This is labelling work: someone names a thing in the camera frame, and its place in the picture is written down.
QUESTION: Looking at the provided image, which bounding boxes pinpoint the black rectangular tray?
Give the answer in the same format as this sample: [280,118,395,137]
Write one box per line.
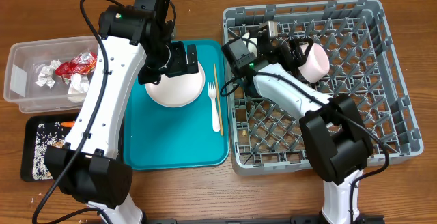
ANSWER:
[20,112,79,182]

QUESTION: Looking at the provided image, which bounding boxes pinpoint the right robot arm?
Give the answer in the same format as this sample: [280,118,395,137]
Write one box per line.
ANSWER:
[222,32,373,223]

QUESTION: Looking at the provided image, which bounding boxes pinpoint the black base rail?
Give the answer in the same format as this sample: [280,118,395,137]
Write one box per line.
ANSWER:
[146,215,386,224]

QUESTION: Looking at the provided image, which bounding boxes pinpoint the large pink plate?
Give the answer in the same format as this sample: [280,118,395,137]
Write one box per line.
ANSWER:
[145,63,206,107]

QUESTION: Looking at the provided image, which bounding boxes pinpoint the red snack wrapper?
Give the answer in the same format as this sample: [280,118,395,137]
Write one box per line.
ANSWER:
[55,51,97,79]

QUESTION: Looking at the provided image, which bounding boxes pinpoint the orange carrot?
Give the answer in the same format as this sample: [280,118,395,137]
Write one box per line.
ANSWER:
[61,121,75,128]

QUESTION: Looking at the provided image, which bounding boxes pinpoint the grey plastic dish rack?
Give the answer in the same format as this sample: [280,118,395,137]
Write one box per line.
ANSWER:
[223,0,424,176]

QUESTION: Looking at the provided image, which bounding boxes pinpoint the white plastic fork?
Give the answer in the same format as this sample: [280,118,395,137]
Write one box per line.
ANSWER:
[208,82,221,132]

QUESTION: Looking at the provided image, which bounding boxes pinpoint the peanut and rice scraps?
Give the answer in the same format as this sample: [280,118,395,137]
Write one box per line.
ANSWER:
[31,122,70,180]

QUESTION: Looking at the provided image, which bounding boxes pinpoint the cream bowl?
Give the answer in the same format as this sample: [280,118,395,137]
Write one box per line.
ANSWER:
[241,33,258,57]

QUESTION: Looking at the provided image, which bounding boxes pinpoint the teal plastic serving tray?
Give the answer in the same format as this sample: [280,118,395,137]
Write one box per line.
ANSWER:
[123,40,229,171]

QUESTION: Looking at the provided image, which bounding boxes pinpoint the wooden chopstick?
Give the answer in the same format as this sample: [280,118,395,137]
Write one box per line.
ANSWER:
[213,63,224,136]

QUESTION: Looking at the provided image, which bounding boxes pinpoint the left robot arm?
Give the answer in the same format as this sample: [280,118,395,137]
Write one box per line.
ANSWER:
[44,0,199,223]

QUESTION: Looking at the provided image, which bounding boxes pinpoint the clear plastic waste bin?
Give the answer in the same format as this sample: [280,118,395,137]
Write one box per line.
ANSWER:
[3,35,128,115]

